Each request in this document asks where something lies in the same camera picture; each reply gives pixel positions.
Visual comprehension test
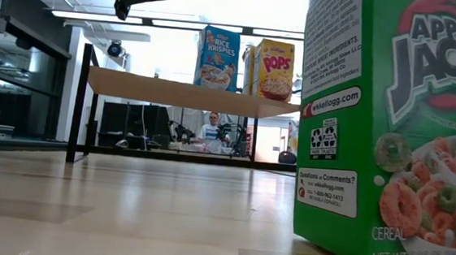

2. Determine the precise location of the blue Rice Krispies cereal box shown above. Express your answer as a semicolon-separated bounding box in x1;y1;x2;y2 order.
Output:
193;24;243;93

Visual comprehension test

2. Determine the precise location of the green Apple Jacks cereal box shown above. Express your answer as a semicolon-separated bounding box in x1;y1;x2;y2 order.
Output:
286;0;456;255

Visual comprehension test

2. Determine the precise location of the long ceiling light fixture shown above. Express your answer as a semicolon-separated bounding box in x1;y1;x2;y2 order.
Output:
50;9;306;41

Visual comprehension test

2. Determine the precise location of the black cabinet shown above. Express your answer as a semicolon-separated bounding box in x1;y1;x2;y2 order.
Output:
98;100;173;153

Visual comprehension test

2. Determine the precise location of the person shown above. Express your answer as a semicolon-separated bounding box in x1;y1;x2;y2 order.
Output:
195;110;230;156

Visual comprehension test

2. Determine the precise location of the colourful printed banner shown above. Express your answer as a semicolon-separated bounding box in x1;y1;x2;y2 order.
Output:
285;119;300;153

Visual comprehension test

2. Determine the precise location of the black round ceiling camera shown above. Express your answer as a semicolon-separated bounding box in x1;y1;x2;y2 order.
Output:
106;39;124;58

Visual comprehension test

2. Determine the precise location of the wooden shelf with black frame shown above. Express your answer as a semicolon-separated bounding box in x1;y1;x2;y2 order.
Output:
65;42;306;182

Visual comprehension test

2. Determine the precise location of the black aluminium table frame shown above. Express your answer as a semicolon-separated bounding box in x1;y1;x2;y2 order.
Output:
0;136;298;175

